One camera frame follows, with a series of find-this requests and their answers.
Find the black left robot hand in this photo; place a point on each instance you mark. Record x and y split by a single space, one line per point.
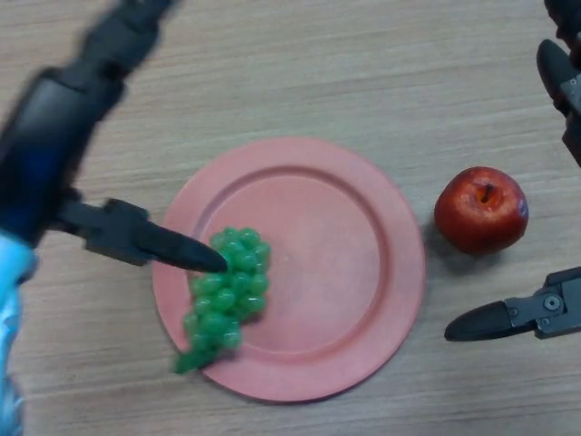
54 136

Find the red apple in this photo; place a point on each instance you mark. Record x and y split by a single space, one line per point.
481 211

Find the pink round plate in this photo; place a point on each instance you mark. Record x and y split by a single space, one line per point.
327 281

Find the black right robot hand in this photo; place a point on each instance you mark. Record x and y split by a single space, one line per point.
565 91

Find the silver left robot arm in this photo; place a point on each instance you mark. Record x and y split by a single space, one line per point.
11 327

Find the green grape bunch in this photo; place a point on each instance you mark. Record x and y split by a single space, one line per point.
227 295

